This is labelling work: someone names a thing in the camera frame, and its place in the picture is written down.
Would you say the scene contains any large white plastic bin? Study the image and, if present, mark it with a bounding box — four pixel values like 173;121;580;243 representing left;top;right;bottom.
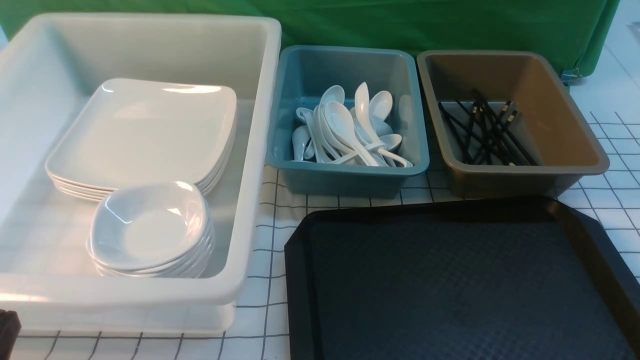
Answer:
1;13;282;338

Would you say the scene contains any teal plastic bin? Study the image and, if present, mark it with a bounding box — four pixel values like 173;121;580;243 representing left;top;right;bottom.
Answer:
266;45;430;199

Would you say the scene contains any white bowl tray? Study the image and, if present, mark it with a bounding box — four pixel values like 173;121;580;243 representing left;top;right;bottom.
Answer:
86;181;210;272

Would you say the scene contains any pile of white spoons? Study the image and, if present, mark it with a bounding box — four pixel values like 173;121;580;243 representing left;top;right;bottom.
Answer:
291;82;413;168

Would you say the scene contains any large white square plate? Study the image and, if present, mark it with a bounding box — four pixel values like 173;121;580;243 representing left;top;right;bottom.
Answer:
45;78;238;191

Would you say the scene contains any brown plastic bin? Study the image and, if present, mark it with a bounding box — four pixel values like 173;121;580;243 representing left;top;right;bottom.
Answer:
416;50;610;199

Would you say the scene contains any pile of black chopsticks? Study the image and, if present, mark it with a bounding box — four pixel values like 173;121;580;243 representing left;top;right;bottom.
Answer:
438;88;539;167

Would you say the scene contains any stack of white plates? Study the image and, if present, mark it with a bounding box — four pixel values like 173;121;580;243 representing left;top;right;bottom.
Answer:
48;124;238;202

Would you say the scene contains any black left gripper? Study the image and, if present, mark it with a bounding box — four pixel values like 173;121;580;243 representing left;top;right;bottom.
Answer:
0;309;22;360

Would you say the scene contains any black serving tray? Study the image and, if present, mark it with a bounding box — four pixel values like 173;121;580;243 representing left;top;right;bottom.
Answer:
284;196;640;360

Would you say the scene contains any white grid tablecloth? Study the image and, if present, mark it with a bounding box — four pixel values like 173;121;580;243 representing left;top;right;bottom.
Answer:
1;110;640;360

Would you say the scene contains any stack of white bowls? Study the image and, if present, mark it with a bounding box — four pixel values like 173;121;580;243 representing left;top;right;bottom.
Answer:
93;214;215;278

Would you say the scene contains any green cloth backdrop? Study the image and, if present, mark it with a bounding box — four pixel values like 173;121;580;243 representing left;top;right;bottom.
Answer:
1;0;619;76

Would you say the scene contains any metal binder clip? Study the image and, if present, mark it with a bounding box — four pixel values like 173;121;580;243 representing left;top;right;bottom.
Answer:
560;68;584;87

